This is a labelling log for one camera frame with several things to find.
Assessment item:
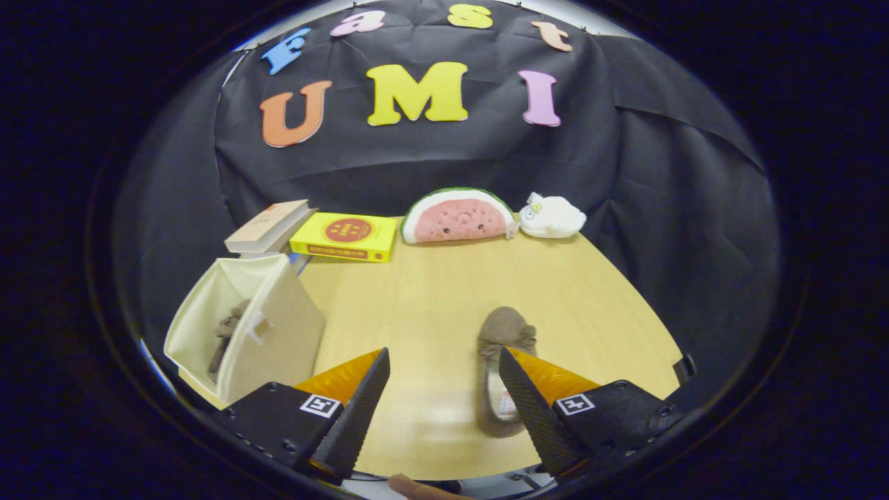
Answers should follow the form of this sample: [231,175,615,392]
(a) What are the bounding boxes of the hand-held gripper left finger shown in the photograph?
[212,347,391,485]

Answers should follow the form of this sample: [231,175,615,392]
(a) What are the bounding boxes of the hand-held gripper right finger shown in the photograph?
[499,347,685,480]

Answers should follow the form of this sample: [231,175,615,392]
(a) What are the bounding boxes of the brown suede shoe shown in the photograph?
[207,299,252,383]
[475,306,538,439]

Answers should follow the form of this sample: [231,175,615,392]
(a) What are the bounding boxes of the cream fabric storage box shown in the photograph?
[163,253,327,407]

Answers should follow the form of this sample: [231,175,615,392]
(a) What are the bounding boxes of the yellow book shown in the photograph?
[289,212,399,263]

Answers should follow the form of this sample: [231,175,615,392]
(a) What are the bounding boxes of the white plush toy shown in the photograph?
[517,192,588,240]

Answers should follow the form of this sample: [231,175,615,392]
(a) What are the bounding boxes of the beige book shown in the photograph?
[224,199,319,256]

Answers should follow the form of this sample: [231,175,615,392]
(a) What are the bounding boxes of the watermelon slice plush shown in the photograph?
[400,187,518,244]

